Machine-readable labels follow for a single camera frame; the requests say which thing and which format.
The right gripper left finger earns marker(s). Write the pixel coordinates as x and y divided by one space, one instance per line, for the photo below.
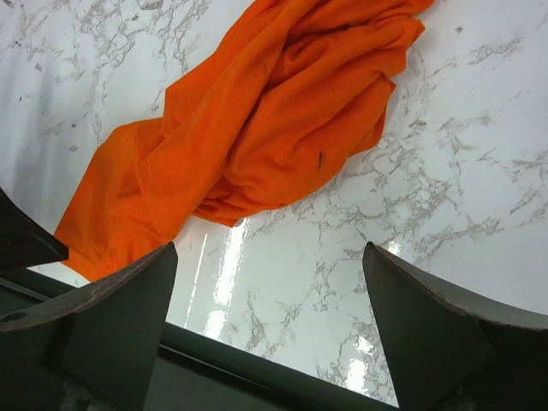
93 348

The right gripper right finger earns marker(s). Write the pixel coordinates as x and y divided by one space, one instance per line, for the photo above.
448 348

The orange t shirt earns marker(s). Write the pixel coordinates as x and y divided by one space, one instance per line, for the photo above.
293 90

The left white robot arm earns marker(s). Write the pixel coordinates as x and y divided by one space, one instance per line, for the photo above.
24 243

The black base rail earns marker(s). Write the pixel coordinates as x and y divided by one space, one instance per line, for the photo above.
193 372

